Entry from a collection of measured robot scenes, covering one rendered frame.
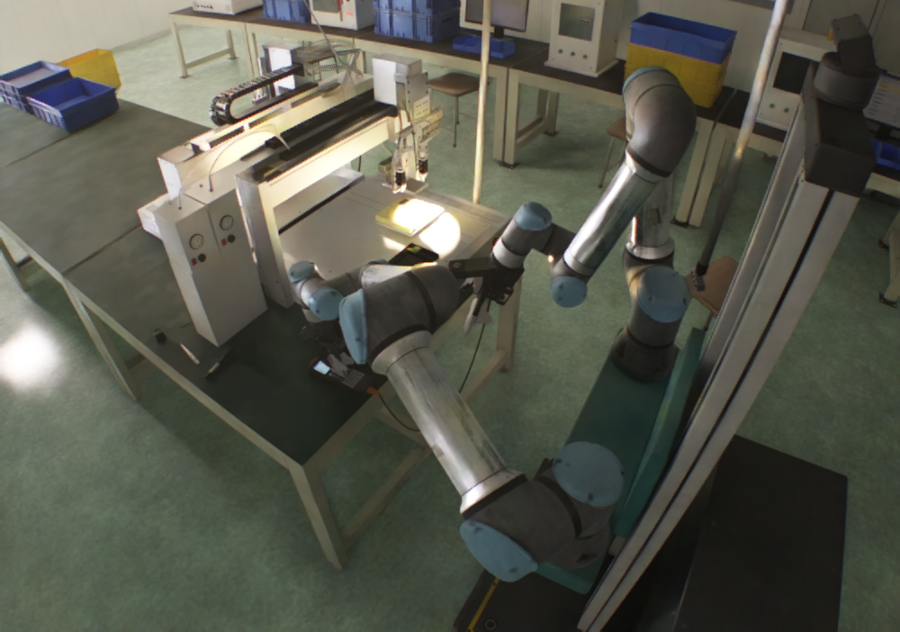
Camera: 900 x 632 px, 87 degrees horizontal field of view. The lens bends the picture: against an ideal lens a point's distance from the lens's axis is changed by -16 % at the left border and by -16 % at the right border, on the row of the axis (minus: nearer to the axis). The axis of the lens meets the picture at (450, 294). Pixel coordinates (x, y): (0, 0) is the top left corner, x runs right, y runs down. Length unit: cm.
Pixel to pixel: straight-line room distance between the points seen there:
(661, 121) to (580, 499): 64
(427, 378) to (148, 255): 168
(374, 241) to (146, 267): 92
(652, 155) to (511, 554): 69
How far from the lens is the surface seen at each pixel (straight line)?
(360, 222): 206
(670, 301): 122
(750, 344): 76
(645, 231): 128
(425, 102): 196
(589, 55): 395
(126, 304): 217
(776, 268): 69
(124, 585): 241
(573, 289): 116
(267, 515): 232
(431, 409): 88
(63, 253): 264
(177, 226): 158
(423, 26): 454
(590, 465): 90
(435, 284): 96
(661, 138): 102
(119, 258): 244
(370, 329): 91
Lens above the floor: 199
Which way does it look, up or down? 41 degrees down
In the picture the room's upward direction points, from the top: straight up
